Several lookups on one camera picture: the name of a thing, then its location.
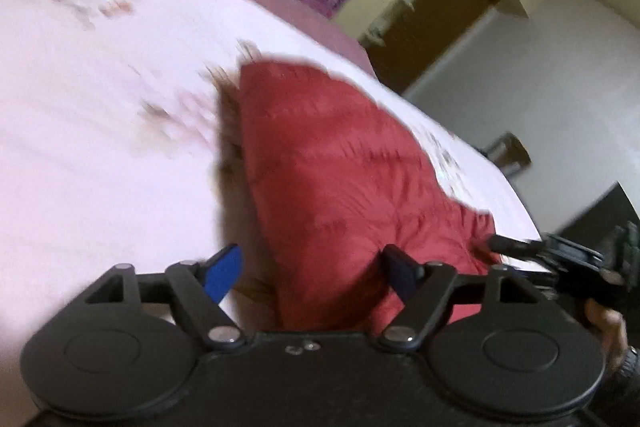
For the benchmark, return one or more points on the person's right hand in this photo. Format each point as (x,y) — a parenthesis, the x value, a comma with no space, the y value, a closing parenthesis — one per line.
(607,327)

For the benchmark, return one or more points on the wooden chair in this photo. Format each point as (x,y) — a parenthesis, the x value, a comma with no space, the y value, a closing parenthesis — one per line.
(510,154)

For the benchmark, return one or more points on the red padded jacket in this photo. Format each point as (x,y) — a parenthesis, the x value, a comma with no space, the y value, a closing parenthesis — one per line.
(330,167)

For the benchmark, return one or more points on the brown wooden door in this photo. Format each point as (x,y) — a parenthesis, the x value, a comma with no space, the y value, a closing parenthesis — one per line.
(435,22)

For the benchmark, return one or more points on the white floral blanket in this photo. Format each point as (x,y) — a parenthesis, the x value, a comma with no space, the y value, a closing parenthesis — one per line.
(100,107)

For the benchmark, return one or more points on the dark object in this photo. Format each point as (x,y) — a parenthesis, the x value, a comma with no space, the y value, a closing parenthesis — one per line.
(605,209)

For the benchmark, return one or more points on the pink bedsheet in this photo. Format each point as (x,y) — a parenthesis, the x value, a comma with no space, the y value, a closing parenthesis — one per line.
(320,29)

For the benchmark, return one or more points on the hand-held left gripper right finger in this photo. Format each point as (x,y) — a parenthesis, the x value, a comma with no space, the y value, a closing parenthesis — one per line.
(400,271)

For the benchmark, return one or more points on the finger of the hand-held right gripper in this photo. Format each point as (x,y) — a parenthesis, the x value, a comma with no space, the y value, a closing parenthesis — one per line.
(515,244)

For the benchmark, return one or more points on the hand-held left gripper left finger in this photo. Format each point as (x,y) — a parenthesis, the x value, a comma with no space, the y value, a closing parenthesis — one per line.
(226,271)

